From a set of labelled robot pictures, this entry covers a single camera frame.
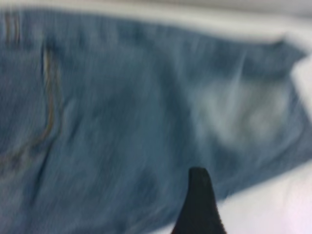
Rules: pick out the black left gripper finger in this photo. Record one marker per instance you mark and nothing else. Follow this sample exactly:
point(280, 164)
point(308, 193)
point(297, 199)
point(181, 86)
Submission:
point(198, 207)

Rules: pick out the blue denim shorts basketball print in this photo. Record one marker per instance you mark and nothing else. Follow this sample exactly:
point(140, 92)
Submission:
point(109, 109)

